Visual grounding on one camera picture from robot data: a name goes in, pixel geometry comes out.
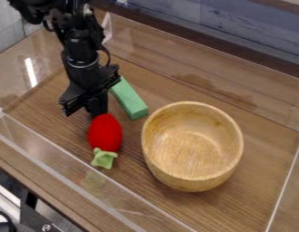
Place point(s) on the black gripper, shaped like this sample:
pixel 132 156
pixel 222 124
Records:
pixel 88 89

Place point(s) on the green rectangular block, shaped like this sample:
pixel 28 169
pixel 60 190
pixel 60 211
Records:
pixel 129 100

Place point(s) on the red plush strawberry toy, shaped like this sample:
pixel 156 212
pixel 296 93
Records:
pixel 105 140

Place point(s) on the wooden bowl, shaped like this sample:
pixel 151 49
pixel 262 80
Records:
pixel 192 145

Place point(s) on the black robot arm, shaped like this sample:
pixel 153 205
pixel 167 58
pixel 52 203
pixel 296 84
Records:
pixel 71 19

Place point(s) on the clear acrylic corner bracket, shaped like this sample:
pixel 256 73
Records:
pixel 107 27

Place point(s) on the clear acrylic enclosure wall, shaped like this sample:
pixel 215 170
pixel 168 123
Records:
pixel 45 154

